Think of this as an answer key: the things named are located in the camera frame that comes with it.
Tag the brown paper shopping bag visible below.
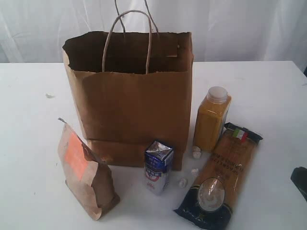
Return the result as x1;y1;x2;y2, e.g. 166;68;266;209
62;11;194;171

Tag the small blue white milk carton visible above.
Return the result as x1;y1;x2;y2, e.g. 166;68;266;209
144;140;174;195

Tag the orange juice bottle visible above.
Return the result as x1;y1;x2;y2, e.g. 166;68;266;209
193;86;231;152

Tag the kraft coffee pouch orange label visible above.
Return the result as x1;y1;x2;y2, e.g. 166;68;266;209
58;118;120;221

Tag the spaghetti pack dark wrapper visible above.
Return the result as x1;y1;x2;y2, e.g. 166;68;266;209
174;122;262;230

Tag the small grey paper scrap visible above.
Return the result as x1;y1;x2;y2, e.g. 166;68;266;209
46;93;55;99

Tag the dark object at table edge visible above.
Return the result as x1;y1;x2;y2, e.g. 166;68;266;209
290;167;307;201

